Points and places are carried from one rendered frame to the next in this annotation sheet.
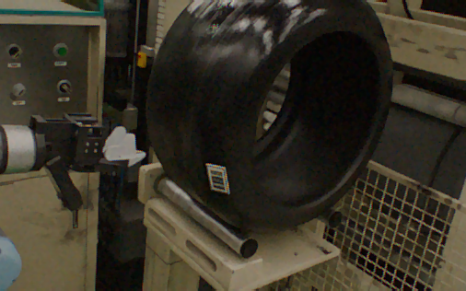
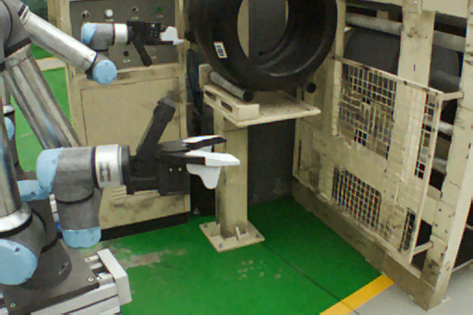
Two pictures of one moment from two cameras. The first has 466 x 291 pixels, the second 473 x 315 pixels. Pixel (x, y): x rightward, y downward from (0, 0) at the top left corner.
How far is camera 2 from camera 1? 80 cm
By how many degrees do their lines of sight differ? 16
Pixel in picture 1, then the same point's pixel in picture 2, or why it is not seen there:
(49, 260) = not seen: hidden behind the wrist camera
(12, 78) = not seen: hidden behind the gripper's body
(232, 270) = (238, 107)
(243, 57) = not seen: outside the picture
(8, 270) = (111, 72)
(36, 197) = (148, 92)
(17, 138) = (119, 28)
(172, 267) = (227, 134)
